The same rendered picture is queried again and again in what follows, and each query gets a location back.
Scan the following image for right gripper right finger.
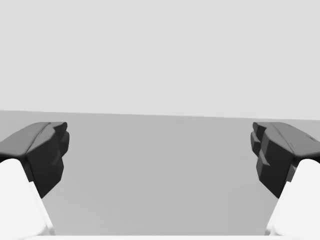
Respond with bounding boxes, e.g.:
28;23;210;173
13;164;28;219
250;121;320;237

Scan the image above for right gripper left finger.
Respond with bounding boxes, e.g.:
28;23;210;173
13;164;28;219
0;121;71;238

